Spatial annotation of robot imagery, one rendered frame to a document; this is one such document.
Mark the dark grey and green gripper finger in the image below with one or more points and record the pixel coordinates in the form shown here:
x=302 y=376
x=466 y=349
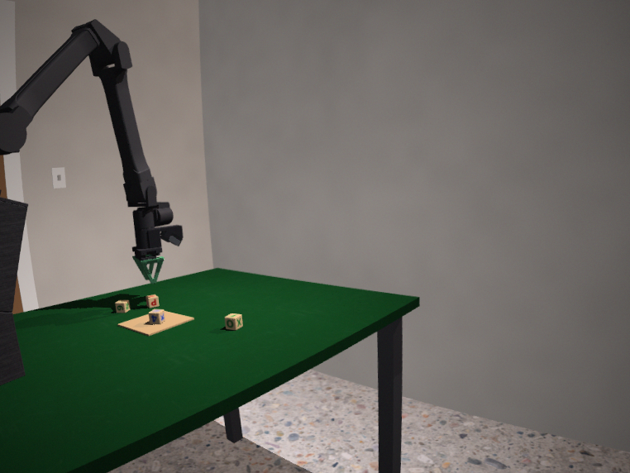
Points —
x=141 y=269
x=144 y=264

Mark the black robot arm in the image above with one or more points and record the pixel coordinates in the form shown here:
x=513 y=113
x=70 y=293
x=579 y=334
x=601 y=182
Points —
x=18 y=112

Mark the beige letter block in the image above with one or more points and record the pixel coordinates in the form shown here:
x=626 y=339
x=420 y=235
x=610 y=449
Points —
x=122 y=306
x=157 y=316
x=233 y=321
x=152 y=301

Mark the peach flat mat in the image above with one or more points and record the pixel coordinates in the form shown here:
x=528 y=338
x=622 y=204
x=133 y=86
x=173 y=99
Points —
x=143 y=326

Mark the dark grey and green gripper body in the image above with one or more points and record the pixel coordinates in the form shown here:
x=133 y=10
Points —
x=142 y=244

